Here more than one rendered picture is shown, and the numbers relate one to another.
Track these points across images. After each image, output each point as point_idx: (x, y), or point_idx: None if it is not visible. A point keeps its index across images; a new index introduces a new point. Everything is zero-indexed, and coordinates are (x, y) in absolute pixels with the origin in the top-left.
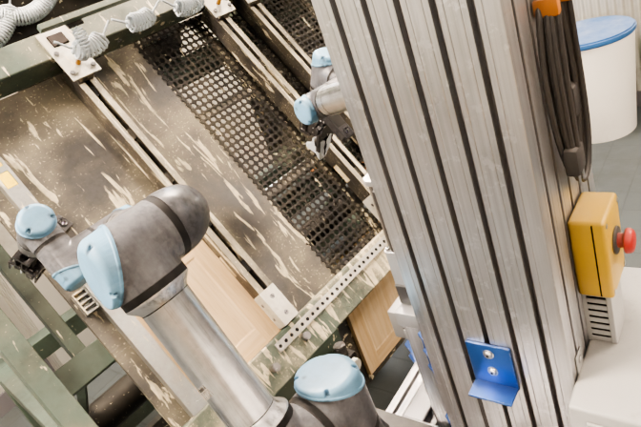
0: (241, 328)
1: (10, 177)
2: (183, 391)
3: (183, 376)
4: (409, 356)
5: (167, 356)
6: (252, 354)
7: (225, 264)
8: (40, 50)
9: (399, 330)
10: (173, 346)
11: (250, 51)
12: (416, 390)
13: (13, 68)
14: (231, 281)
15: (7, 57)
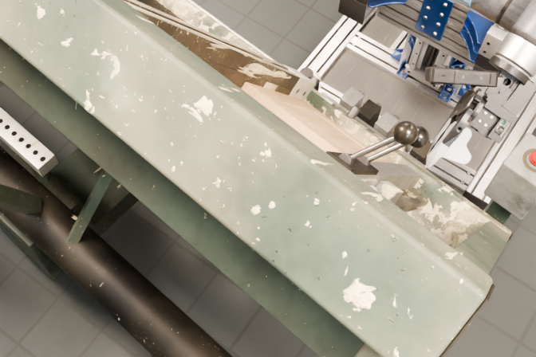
0: (321, 118)
1: None
2: (410, 170)
3: (400, 164)
4: None
5: (393, 163)
6: (339, 126)
7: (268, 87)
8: None
9: None
10: None
11: None
12: None
13: (131, 9)
14: (282, 96)
15: None
